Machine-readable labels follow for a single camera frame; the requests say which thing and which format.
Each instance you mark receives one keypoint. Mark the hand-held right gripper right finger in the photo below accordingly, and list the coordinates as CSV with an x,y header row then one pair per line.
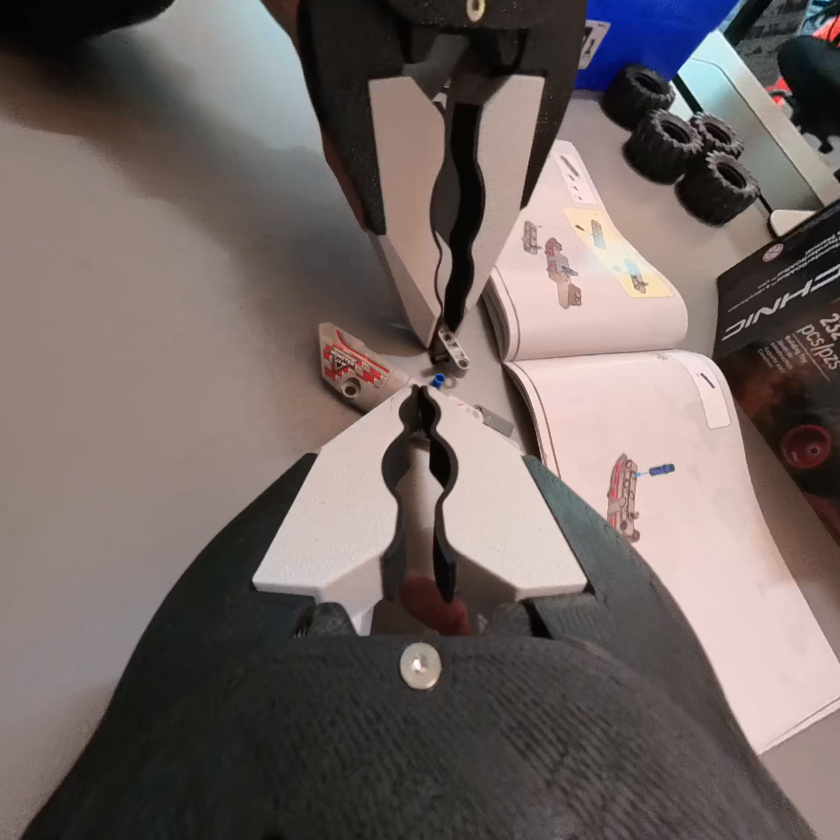
x,y
505,525

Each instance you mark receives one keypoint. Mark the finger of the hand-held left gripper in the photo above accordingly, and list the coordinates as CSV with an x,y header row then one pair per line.
x,y
508,157
400,184

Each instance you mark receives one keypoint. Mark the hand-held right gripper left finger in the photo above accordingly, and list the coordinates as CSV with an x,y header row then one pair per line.
x,y
321,525

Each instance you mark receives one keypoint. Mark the grey toy brick beam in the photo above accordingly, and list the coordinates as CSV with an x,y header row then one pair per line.
x,y
455,344

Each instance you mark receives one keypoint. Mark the grey desk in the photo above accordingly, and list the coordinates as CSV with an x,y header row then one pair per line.
x,y
131,328

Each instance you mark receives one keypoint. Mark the small grey toy piece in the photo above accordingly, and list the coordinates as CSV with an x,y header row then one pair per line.
x,y
499,423

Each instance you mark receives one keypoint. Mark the blue storage bin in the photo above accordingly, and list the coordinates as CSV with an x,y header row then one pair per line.
x,y
643,39

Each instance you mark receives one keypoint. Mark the black toy tyre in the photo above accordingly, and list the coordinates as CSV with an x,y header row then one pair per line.
x,y
640,95
718,134
659,148
718,190

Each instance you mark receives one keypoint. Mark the grey printed toy panel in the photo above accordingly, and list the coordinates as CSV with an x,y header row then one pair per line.
x,y
354,367

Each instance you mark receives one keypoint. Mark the open instruction booklet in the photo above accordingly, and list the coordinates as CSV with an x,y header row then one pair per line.
x,y
623,407

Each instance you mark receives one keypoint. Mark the black rubber Lego tyres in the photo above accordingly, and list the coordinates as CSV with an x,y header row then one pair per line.
x,y
735,98

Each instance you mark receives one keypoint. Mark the black toy set box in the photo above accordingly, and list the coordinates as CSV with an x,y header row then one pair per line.
x,y
787,367

